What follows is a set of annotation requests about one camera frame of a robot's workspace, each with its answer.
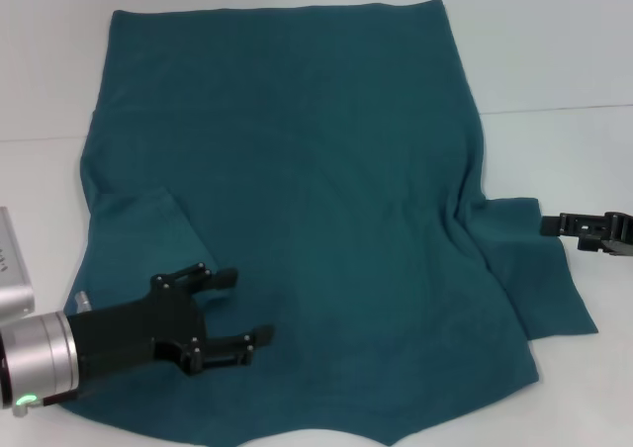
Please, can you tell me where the left arm red black cable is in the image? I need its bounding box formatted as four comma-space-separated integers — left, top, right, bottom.
29, 389, 81, 409

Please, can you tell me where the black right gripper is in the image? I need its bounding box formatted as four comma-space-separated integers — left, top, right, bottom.
540, 211, 633, 259

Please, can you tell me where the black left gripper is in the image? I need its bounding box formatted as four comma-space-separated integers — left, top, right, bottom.
63, 262, 276, 377

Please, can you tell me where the teal blue shirt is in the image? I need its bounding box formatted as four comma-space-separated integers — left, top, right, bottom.
56, 0, 600, 432

